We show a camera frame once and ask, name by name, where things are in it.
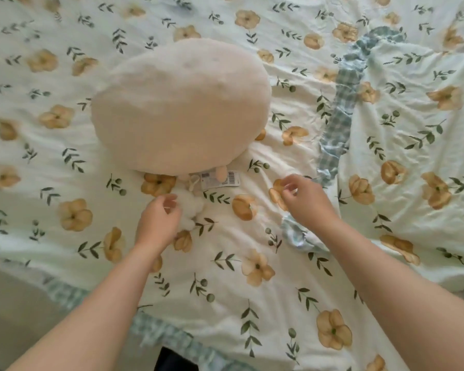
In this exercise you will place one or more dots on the person's left hand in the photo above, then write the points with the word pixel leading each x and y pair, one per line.
pixel 158 224

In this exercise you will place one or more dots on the person's right hand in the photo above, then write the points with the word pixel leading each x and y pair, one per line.
pixel 311 202

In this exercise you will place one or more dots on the person's left fingers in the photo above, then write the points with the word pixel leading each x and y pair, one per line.
pixel 167 202

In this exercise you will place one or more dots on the person's right fingers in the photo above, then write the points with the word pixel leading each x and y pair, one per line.
pixel 290 189

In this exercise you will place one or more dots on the cream round plush toy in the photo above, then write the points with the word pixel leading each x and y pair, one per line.
pixel 178 108

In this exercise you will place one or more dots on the person's left forearm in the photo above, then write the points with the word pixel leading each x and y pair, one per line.
pixel 100 316

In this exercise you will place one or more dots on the person's right forearm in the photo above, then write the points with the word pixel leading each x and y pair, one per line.
pixel 390 289

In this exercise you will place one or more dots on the white paper hang tag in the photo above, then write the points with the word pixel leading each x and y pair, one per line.
pixel 226 179

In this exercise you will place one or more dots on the floral bed sheet checked trim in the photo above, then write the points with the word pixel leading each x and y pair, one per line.
pixel 54 158

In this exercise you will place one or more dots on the floral quilt with checked ruffle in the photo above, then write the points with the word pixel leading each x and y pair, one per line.
pixel 413 111

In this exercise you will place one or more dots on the person's dark trousers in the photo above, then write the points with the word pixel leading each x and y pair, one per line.
pixel 178 361

